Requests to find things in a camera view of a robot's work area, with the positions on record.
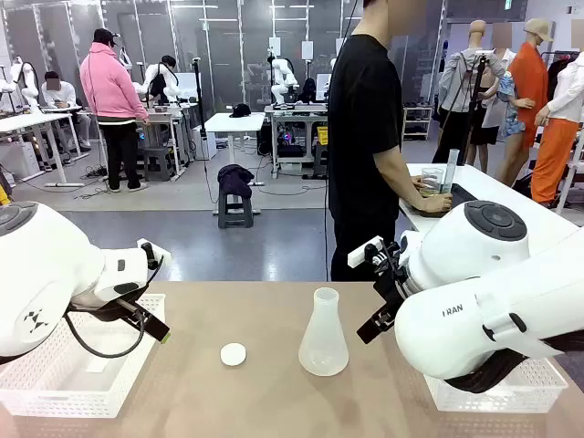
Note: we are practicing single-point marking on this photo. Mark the mannequin in orange dress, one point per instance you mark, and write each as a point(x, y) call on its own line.
point(529, 77)

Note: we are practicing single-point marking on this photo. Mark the translucent plastic Erlenmeyer flask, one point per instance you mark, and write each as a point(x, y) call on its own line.
point(323, 342)

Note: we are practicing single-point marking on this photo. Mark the seated person in white shirt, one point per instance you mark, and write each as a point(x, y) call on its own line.
point(61, 93)

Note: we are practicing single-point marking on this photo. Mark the metal frame workbench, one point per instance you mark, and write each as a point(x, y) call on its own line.
point(296, 111)

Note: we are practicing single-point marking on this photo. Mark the clear graduated cylinder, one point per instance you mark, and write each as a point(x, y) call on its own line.
point(449, 169)

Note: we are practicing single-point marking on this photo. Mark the white round flask cap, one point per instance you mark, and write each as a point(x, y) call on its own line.
point(233, 354)

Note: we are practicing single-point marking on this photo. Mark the person's right forearm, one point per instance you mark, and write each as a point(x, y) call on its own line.
point(406, 182)

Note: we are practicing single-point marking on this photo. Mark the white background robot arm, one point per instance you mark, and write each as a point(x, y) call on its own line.
point(280, 77)
point(173, 86)
point(25, 77)

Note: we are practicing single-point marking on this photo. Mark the white perforated plastic basket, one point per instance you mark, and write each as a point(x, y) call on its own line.
point(68, 397)
point(524, 392)

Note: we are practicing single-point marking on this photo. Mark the yellow storage bin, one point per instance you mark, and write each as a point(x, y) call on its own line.
point(322, 135)

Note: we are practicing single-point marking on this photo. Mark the white shoe shelf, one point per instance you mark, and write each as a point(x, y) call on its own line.
point(417, 123)

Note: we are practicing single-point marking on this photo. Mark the white standing desk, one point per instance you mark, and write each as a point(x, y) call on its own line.
point(235, 121)

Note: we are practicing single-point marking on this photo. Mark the long white work table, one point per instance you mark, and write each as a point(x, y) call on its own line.
point(32, 121)

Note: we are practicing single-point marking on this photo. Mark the dark clothes bundle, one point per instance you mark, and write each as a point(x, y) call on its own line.
point(235, 178)

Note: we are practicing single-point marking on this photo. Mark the grey step stool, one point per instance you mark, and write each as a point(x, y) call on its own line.
point(235, 212)

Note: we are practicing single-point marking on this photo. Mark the black camera tripod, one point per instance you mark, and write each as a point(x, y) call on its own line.
point(474, 91)

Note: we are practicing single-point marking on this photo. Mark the mannequin in orange trousers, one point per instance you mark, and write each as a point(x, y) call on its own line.
point(556, 146)

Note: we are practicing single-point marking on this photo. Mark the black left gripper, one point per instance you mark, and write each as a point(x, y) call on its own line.
point(130, 310)

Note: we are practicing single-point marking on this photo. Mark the person in pink hoodie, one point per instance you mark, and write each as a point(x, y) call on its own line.
point(109, 86)

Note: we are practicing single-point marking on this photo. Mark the clear plastic beaker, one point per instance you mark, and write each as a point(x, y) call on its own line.
point(433, 180)

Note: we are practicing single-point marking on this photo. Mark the black baseball cap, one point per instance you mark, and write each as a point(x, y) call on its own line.
point(239, 111)

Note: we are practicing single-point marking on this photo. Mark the mannequin in blue floral dress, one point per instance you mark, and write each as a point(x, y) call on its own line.
point(508, 100)

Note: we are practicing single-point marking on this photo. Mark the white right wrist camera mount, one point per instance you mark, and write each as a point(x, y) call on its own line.
point(360, 255)

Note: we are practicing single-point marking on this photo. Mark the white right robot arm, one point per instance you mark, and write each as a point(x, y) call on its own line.
point(456, 319)

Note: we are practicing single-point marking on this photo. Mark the grey plastic stool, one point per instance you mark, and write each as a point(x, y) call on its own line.
point(159, 162)

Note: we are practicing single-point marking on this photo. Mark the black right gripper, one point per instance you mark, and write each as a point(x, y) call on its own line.
point(394, 287)

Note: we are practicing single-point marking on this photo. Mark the person's left hand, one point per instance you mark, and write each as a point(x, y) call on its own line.
point(423, 182)

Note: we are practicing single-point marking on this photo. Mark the black tray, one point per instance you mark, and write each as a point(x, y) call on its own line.
point(463, 196)

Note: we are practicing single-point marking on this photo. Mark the mannequin in grey shirt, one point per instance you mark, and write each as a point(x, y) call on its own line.
point(461, 77)

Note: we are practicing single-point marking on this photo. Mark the person in black t-shirt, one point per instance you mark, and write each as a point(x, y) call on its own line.
point(360, 114)

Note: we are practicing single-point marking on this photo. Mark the black light stand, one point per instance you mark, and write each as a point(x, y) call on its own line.
point(199, 105)

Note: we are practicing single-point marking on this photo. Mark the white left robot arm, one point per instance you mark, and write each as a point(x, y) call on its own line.
point(45, 274)

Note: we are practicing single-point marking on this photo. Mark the person's right hand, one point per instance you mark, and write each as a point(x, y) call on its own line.
point(439, 203)

